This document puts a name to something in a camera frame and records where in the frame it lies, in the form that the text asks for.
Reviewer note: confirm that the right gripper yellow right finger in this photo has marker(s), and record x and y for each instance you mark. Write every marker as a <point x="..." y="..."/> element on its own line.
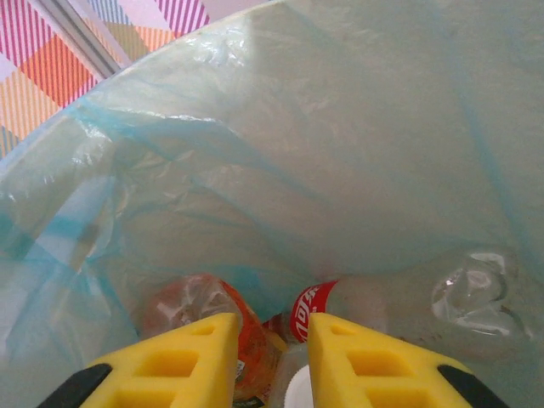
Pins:
<point x="382" y="374"/>

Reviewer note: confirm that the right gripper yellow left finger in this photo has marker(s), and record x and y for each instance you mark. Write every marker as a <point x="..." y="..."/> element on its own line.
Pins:
<point x="170" y="374"/>

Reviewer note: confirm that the clear bottle white cap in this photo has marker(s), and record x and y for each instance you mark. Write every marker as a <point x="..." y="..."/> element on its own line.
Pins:
<point x="297" y="387"/>

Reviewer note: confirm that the orange juice bottle yellow label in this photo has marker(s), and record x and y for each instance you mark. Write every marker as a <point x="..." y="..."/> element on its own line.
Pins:
<point x="251" y="340"/>

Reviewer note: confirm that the Coca-Cola bottle red cap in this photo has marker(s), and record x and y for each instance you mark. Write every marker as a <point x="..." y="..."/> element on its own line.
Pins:
<point x="323" y="297"/>

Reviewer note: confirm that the teal plastic bin liner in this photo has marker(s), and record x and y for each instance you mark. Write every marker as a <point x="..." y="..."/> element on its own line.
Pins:
<point x="340" y="170"/>

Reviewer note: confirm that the aluminium frame post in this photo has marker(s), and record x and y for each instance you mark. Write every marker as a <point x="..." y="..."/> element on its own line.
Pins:
<point x="81" y="30"/>

